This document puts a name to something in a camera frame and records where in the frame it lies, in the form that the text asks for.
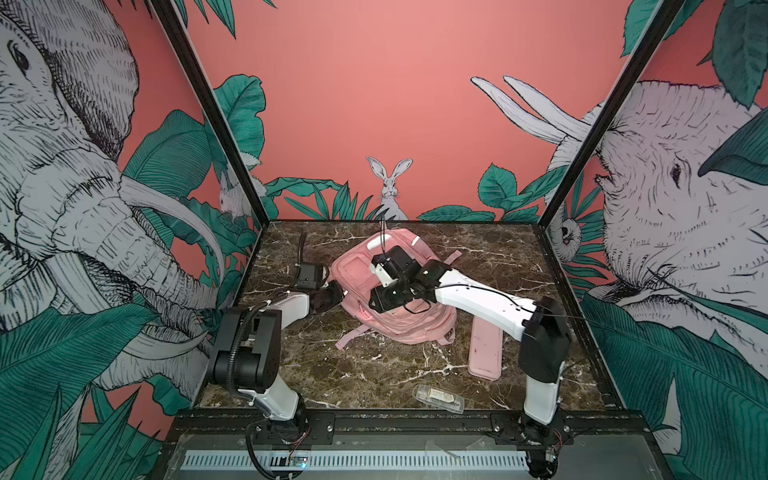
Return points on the clear plastic eraser box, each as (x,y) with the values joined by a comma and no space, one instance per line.
(439,399)

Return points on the black frame post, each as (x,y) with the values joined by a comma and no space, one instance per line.
(663,16)
(169,17)

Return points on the white ventilation grille strip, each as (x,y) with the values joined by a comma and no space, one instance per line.
(353,460)

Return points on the pink student backpack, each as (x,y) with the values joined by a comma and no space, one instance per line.
(378,280)

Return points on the black frame post right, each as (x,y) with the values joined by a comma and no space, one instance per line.
(663,16)

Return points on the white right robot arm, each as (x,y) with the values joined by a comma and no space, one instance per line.
(538,325)

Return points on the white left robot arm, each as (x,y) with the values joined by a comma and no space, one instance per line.
(245,359)

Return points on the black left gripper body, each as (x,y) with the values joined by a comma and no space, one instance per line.
(329,294)

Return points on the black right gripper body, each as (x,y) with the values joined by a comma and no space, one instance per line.
(395,296)

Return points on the pink pencil case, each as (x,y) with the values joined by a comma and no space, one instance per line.
(486,350)

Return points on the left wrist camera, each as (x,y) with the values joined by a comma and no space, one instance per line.
(310,276)

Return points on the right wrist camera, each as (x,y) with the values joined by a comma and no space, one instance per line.
(394,265)

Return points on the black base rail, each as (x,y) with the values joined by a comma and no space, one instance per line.
(326,426)

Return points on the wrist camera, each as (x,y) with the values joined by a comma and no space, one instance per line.
(310,276)
(394,265)

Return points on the black frame post left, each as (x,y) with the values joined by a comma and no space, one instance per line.
(169,17)

